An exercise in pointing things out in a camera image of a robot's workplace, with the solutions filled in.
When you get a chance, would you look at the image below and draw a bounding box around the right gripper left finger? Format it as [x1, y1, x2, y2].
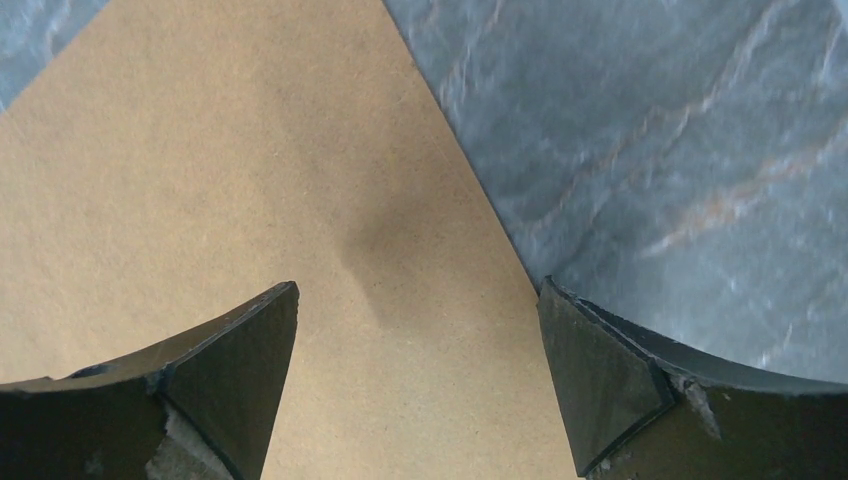
[1, 282, 299, 479]

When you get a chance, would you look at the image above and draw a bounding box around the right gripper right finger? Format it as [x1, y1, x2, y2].
[537, 279, 847, 479]

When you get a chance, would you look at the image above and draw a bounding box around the brown cardboard backing board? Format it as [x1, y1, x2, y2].
[1, 1, 575, 479]

